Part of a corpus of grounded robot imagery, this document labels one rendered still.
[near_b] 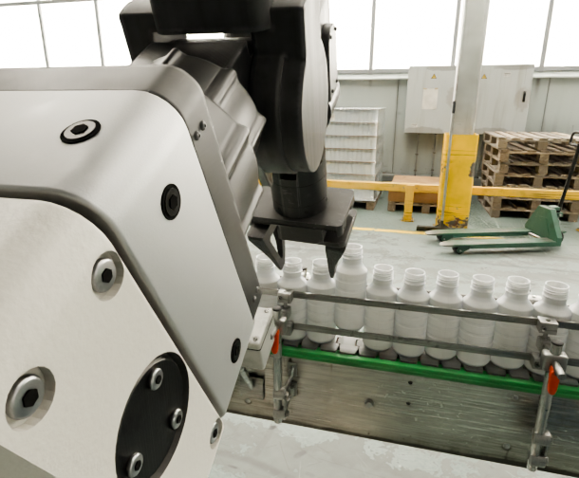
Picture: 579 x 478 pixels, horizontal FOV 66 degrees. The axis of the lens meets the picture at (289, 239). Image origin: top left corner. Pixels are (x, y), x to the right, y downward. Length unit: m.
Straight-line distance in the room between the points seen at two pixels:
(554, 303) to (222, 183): 0.77
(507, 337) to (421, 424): 0.23
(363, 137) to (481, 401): 5.39
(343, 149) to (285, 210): 5.74
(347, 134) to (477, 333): 5.41
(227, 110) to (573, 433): 0.87
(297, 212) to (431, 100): 7.07
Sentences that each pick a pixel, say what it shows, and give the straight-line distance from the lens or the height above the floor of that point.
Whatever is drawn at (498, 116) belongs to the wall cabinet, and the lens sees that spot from 7.58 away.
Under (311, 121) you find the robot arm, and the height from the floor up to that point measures 1.45.
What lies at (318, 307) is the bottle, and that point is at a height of 1.08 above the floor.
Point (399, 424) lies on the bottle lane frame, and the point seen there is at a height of 0.87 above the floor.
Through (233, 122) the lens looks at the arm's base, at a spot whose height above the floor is 1.46.
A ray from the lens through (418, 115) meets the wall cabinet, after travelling 7.48.
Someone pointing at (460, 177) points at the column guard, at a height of 0.63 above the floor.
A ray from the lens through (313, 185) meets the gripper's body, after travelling 0.42.
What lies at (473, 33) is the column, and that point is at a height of 2.12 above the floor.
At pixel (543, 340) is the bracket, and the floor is 1.08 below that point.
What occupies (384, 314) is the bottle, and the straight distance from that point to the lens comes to 0.86.
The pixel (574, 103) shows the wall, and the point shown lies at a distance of 8.13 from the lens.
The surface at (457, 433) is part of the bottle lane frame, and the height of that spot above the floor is 0.87.
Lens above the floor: 1.47
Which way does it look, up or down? 18 degrees down
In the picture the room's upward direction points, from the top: straight up
